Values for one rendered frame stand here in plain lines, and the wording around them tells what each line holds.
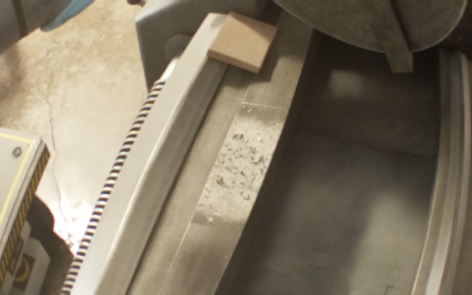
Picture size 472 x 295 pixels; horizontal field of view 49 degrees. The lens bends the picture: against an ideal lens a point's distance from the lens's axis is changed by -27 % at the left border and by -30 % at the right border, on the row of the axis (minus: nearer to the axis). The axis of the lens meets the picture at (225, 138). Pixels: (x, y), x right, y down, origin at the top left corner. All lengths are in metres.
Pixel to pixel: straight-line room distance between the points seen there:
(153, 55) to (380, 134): 0.38
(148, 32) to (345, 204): 0.41
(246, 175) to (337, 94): 0.28
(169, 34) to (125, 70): 1.16
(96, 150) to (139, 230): 1.29
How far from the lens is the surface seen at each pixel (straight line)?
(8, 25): 0.56
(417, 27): 0.55
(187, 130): 0.69
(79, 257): 0.75
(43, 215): 1.63
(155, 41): 1.00
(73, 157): 1.91
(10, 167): 1.52
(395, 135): 0.85
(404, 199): 0.77
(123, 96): 2.03
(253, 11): 0.79
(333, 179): 0.78
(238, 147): 0.68
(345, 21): 0.56
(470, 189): 0.65
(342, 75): 0.93
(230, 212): 0.63
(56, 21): 0.59
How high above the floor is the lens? 1.33
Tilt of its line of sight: 46 degrees down
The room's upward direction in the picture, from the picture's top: 10 degrees counter-clockwise
